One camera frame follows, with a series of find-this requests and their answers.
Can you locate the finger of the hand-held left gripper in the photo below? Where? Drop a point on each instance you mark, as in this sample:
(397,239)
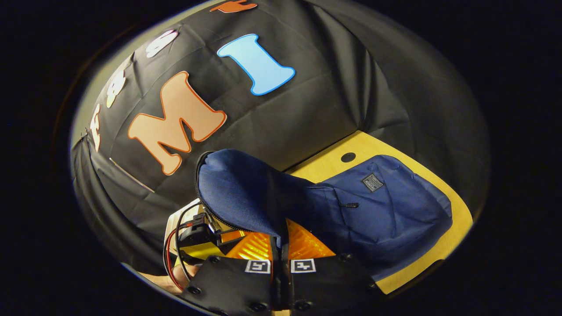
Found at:
(230,236)

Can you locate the white bookshelf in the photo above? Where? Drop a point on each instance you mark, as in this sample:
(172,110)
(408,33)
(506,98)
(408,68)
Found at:
(172,221)

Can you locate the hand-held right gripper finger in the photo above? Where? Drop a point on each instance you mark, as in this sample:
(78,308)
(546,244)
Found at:
(275,285)
(285,285)

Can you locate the blue schoolbag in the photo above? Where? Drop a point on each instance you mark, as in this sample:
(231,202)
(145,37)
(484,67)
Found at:
(246,188)

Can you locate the black backdrop cloth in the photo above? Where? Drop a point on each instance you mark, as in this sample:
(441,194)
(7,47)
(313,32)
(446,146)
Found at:
(329,101)

